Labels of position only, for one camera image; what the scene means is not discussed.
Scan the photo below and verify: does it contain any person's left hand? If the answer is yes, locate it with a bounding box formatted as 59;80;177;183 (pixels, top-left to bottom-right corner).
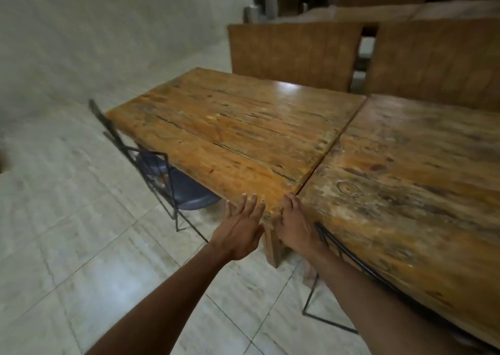
209;193;266;262

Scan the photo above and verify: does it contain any person's right hand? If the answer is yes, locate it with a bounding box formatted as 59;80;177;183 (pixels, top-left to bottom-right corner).
273;193;323;256

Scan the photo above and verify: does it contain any person's right forearm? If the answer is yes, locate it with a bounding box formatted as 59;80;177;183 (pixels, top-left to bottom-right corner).
308;245;471;355

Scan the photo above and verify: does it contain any person's left forearm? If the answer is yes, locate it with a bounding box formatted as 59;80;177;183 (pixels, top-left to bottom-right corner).
84;245;235;355

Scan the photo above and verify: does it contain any orange-brown wooden table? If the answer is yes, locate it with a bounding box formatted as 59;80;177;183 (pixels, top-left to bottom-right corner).
105;67;367;269

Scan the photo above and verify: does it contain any weathered grey-brown wooden table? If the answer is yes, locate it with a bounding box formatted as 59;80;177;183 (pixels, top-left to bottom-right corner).
297;94;500;349

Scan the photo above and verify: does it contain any wooden bench backrest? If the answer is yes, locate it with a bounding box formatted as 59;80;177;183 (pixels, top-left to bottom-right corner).
362;17;500;112
228;22;364;93

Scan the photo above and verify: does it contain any light wooden table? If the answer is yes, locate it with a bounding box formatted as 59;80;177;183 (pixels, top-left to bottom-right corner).
412;0;500;20
273;4;422;24

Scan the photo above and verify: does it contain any black wire chair blue seat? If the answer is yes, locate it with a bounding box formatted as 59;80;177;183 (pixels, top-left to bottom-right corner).
88;99;222;244

